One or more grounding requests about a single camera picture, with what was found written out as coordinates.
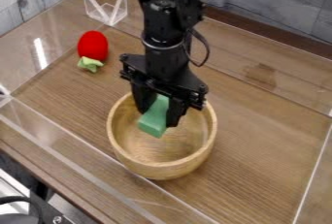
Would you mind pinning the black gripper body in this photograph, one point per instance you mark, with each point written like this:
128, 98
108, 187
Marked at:
163, 70

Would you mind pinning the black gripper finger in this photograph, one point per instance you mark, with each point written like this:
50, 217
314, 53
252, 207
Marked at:
177, 110
144, 96

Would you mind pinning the green rectangular block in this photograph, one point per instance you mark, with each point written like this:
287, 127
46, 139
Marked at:
153, 120

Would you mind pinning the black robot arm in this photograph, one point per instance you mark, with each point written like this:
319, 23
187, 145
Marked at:
169, 24

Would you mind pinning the wooden brown bowl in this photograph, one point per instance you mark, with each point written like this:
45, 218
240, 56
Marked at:
168, 157

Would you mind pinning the red plush strawberry toy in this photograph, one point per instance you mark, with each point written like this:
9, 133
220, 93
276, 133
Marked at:
93, 50

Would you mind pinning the clear acrylic corner bracket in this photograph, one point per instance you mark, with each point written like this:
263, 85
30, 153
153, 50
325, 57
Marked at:
106, 13

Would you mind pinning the clear acrylic tray wall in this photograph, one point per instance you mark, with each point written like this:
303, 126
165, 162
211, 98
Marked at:
54, 129

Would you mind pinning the black metal mount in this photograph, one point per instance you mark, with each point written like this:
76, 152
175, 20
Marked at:
43, 210

